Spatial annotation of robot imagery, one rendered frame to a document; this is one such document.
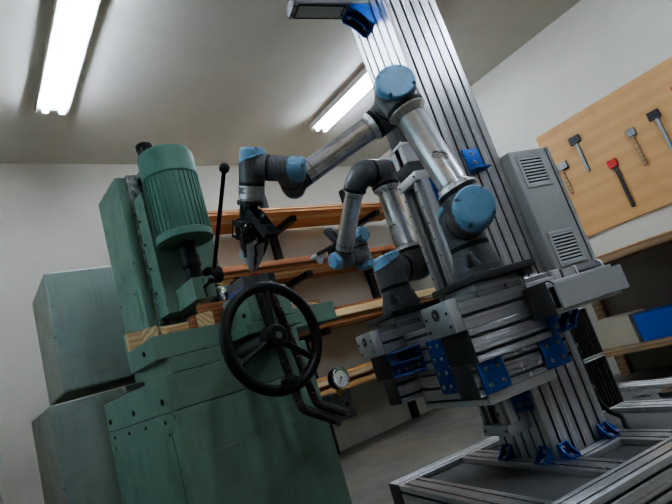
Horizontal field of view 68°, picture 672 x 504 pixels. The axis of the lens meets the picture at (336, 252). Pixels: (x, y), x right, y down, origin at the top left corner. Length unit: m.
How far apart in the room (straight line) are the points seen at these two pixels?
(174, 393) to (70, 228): 2.85
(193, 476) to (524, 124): 3.88
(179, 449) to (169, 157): 0.86
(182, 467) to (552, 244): 1.35
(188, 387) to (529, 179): 1.33
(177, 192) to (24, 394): 2.37
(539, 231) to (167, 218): 1.24
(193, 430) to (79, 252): 2.81
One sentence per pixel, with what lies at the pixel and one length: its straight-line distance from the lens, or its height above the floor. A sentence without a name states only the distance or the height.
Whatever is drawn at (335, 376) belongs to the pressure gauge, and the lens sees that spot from 1.49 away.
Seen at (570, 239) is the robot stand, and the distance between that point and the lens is 1.94.
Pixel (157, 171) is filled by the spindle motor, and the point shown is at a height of 1.42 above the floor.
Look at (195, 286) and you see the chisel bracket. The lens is 1.54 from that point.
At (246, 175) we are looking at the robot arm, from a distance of 1.44.
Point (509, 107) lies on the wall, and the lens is 4.66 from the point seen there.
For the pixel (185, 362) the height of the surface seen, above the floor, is 0.82.
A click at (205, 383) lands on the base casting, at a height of 0.75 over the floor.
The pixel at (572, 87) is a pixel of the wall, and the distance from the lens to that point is 4.41.
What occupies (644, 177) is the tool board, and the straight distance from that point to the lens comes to 4.13.
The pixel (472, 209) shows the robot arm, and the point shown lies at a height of 0.97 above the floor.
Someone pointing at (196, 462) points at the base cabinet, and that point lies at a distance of 1.33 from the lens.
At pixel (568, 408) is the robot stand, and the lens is 1.81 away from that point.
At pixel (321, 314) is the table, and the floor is 0.86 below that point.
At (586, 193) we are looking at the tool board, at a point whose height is 1.36.
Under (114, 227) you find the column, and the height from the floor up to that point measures 1.37.
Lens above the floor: 0.70
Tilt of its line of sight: 12 degrees up
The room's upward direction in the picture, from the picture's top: 18 degrees counter-clockwise
